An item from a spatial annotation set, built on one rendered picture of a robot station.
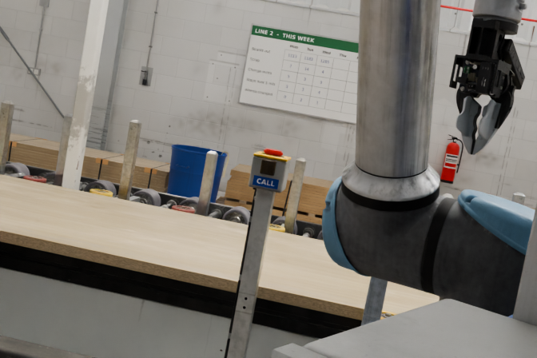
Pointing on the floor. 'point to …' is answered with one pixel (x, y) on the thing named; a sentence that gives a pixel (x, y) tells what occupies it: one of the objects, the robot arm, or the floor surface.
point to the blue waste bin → (192, 171)
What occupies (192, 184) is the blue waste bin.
